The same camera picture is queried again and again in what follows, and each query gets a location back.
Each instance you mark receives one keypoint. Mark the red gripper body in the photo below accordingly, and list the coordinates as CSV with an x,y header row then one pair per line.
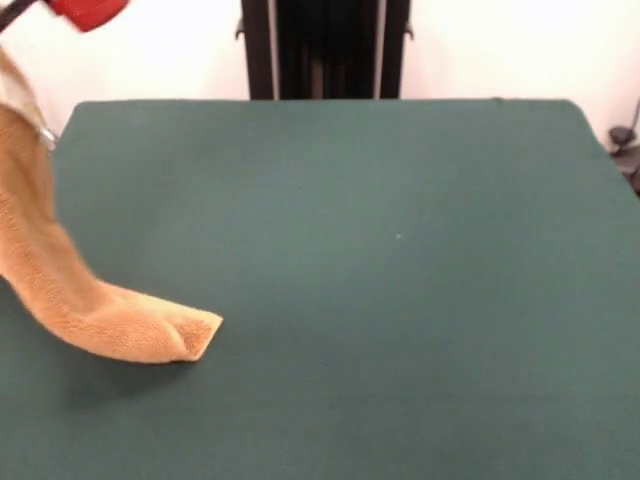
x,y
90,12

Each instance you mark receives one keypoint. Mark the tan terry towel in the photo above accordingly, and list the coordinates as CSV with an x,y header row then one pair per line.
x,y
50,275

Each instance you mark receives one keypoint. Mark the tall black metal rack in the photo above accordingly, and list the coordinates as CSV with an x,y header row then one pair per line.
x,y
325,50

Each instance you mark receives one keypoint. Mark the dark green table cloth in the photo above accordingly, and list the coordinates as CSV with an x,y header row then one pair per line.
x,y
350,300

